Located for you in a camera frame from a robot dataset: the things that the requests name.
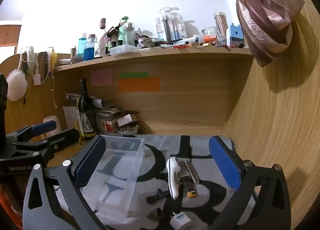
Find glass jar orange contents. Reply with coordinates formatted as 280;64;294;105
202;27;218;45

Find stack of books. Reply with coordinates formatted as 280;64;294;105
95;100;139;133

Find white curled paper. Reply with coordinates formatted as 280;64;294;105
90;96;103;109

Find grey printed mat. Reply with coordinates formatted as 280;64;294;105
47;134;258;230

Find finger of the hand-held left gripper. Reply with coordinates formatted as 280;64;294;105
6;121;57;143
14;128;80;162

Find brown pine cone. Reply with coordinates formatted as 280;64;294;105
147;209;164;221

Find toothbrush blister pack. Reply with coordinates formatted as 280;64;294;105
170;8;187;42
155;7;173;43

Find mint green bottle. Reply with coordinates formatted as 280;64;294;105
118;16;128;46

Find teal liquid bottle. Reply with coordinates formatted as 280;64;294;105
78;36;87;58

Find dark wine bottle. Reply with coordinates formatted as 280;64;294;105
77;78;98;140

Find white flat plastic case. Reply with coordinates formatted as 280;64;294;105
109;44;137;56

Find green sticky note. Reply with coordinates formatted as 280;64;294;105
119;72;150;79

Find white bowl of beads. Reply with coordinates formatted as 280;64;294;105
116;124;139;136

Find orange sticky note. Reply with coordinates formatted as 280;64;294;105
118;77;160;92

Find pink sticky note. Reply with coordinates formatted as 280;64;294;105
91;69;113;86

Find pink sheer scarf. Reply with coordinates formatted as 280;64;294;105
236;0;305;68

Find handwritten paper note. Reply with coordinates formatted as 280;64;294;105
62;106;80;130

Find blue box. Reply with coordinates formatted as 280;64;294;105
229;23;244;47

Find wooden shelf board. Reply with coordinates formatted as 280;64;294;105
54;48;254;72

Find frosted bottle silver cap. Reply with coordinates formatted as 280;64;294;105
124;22;135;47

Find brown cap tall bottle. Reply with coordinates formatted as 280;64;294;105
99;18;107;43

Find white bath puff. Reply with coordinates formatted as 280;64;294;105
6;69;28;101

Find cream rounded container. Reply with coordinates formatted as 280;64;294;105
43;115;62;139

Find tall clear tube of sticks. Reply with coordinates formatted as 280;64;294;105
213;12;228;46

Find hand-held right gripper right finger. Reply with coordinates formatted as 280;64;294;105
207;135;293;230

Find white plug adapter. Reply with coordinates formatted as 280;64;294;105
169;211;187;230

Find small white box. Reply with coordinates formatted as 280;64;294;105
117;114;138;127

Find silver metal cylinder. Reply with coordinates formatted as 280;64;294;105
184;160;200;185

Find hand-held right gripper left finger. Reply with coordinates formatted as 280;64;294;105
22;135;110;230

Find blue patterned bottle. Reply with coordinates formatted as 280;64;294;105
84;35;96;61

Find clear plastic box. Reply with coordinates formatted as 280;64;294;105
80;134;146;218

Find white hanging cable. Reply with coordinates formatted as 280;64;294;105
51;70;58;108

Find wooden cabinet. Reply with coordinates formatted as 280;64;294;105
0;25;22;44

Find black lace strap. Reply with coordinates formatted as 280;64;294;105
41;51;50;83

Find orange fabric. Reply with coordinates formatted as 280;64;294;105
0;175;23;230

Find white handheld massager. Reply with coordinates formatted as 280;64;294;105
166;156;181;200

